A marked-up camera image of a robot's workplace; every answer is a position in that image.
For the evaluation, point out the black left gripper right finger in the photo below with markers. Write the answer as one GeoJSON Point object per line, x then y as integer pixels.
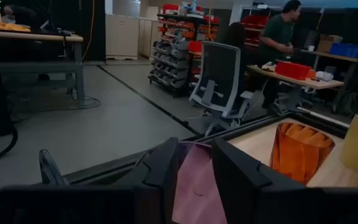
{"type": "Point", "coordinates": [238, 177]}

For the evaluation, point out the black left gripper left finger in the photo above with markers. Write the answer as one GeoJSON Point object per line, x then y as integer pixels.
{"type": "Point", "coordinates": [157, 174]}

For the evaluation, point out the purple translucent cup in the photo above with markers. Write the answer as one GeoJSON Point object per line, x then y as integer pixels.
{"type": "Point", "coordinates": [194, 186]}

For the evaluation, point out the red bin shelf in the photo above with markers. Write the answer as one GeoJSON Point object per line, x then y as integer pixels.
{"type": "Point", "coordinates": [253, 28]}

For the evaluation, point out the orange translucent cup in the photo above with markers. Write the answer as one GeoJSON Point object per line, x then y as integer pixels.
{"type": "Point", "coordinates": [297, 155]}

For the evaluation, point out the grey mesh office chair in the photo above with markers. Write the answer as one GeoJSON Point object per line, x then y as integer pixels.
{"type": "Point", "coordinates": [217, 77]}

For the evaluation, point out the wooden desk with red bin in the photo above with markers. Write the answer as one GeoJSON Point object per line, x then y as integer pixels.
{"type": "Point", "coordinates": [306, 83]}

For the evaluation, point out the parts bin rack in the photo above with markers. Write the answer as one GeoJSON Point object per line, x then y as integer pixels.
{"type": "Point", "coordinates": [174, 56]}

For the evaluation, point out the red plastic bin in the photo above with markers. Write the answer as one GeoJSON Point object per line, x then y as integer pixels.
{"type": "Point", "coordinates": [292, 70]}

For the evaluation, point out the dark backpack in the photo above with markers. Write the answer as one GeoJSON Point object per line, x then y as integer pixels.
{"type": "Point", "coordinates": [348, 104]}

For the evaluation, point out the white cabinet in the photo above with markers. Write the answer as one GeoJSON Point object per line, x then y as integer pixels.
{"type": "Point", "coordinates": [122, 35]}

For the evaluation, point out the person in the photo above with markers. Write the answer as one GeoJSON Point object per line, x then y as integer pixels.
{"type": "Point", "coordinates": [19, 14]}
{"type": "Point", "coordinates": [277, 34]}

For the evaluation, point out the wooden desk with blue bin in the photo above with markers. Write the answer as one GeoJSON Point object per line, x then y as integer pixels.
{"type": "Point", "coordinates": [337, 56]}

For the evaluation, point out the cardboard box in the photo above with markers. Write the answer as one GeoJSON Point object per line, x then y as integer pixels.
{"type": "Point", "coordinates": [326, 43]}

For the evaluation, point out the blue plastic bin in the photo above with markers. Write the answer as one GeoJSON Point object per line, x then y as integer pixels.
{"type": "Point", "coordinates": [346, 50]}

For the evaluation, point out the wooden workbench with grey legs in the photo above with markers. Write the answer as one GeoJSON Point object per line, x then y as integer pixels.
{"type": "Point", "coordinates": [42, 38]}

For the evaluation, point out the yellow cloth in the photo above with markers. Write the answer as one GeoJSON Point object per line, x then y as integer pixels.
{"type": "Point", "coordinates": [9, 27]}

